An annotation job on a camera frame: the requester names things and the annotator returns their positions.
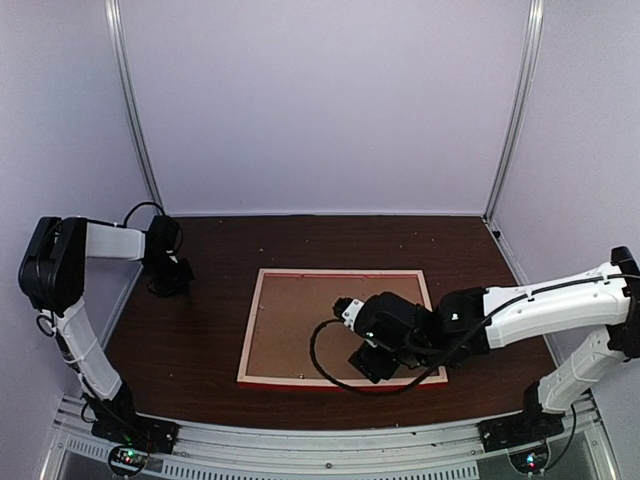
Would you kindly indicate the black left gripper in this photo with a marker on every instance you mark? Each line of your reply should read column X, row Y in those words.
column 181, row 287

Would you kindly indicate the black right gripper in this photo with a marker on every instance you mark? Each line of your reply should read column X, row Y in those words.
column 369, row 363

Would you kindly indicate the red picture frame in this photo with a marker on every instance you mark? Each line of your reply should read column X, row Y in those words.
column 300, row 384

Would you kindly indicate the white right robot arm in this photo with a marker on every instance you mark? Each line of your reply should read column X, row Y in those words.
column 472, row 322

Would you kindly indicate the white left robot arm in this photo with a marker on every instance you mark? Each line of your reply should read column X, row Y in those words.
column 52, row 276

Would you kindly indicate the right controller board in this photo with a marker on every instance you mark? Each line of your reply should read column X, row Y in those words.
column 530, row 461

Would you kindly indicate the controller board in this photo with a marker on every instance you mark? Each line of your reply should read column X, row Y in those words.
column 125, row 461
column 530, row 461

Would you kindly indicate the left controller board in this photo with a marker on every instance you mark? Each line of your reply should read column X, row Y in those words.
column 125, row 461

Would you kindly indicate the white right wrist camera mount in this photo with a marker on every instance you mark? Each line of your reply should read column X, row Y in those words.
column 350, row 313

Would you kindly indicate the aluminium front rail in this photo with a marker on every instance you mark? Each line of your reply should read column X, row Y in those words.
column 451, row 450

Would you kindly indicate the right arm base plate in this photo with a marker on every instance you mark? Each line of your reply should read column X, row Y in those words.
column 518, row 429

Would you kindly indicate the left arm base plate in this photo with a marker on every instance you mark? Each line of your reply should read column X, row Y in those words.
column 149, row 434

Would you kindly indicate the right aluminium corner post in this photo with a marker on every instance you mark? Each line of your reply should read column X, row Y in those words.
column 528, row 63

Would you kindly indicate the aluminium corner post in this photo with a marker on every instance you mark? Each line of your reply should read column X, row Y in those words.
column 528, row 63
column 133, row 119

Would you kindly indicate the left aluminium corner post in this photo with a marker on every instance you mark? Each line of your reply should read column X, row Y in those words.
column 133, row 119

